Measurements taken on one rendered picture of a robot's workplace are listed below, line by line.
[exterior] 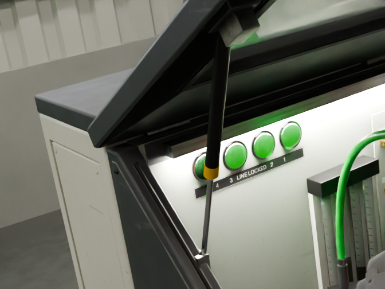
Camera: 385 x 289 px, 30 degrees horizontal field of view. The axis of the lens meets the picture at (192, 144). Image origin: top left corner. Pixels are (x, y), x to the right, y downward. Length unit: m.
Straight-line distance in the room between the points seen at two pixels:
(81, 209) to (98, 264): 0.11
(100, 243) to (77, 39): 3.63
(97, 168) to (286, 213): 0.35
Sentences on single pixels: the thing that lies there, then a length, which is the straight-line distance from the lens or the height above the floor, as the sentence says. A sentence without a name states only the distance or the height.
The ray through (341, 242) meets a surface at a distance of 1.28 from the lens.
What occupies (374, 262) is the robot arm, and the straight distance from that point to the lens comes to 0.49.
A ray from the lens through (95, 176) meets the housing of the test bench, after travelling 1.19.
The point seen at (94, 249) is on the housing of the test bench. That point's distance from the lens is 1.32.
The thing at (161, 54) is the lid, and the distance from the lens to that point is 0.83.
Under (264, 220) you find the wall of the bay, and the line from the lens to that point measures 1.27.
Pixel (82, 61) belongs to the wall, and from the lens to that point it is 4.85.
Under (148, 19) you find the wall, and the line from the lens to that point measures 5.01.
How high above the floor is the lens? 1.77
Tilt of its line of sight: 18 degrees down
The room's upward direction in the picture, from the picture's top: 9 degrees counter-clockwise
